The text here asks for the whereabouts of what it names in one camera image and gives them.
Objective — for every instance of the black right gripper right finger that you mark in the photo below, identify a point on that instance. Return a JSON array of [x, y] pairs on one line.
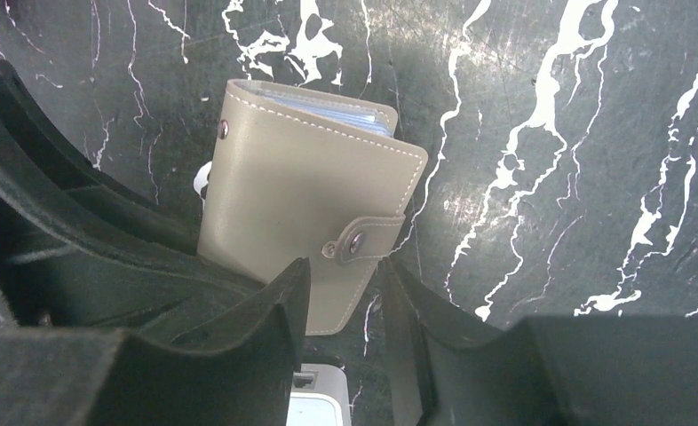
[[447, 367]]

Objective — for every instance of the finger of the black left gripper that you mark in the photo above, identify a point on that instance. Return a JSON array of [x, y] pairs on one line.
[[73, 173], [63, 265]]

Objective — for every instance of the grey leather card holder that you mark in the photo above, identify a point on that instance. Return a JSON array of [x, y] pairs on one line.
[[298, 173]]

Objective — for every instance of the silver metal tin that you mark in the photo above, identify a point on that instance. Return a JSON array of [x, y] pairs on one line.
[[319, 396]]

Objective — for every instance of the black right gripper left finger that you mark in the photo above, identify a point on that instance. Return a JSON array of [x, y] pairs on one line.
[[236, 369]]

